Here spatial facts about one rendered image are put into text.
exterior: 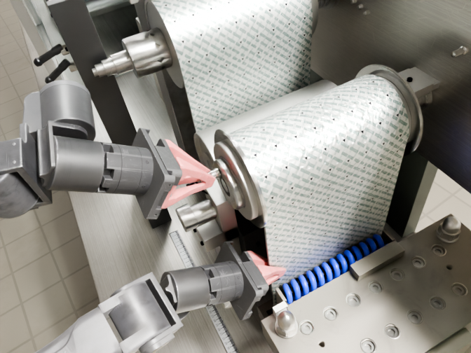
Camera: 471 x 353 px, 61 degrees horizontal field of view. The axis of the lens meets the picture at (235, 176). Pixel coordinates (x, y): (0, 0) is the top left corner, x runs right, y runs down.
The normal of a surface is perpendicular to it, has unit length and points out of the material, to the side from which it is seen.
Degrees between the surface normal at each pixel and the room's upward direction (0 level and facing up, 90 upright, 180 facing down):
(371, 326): 0
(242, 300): 60
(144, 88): 0
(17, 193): 103
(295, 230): 90
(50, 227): 0
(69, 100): 33
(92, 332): 24
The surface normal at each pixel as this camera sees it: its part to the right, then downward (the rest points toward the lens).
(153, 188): -0.79, -0.08
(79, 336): 0.24, -0.47
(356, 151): 0.40, 0.41
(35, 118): 0.03, -0.50
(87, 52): 0.45, 0.62
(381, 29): -0.88, 0.40
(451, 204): -0.12, -0.67
